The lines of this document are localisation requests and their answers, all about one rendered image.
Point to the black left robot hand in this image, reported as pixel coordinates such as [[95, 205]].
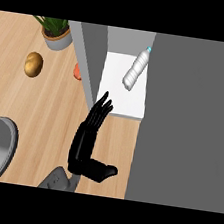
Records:
[[85, 140]]

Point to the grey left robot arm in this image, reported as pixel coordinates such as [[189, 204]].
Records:
[[60, 180]]

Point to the grey open cabinet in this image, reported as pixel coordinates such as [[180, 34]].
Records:
[[113, 74]]

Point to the clear plastic water bottle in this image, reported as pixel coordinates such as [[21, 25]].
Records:
[[136, 68]]

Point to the large dark grey cabinet door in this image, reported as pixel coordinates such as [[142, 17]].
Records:
[[188, 123]]

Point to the orange carrot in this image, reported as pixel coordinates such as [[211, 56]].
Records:
[[77, 72]]

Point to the brown potato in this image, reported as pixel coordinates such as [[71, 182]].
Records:
[[34, 64]]

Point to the green plant in grey pot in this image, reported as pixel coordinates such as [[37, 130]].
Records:
[[56, 33]]

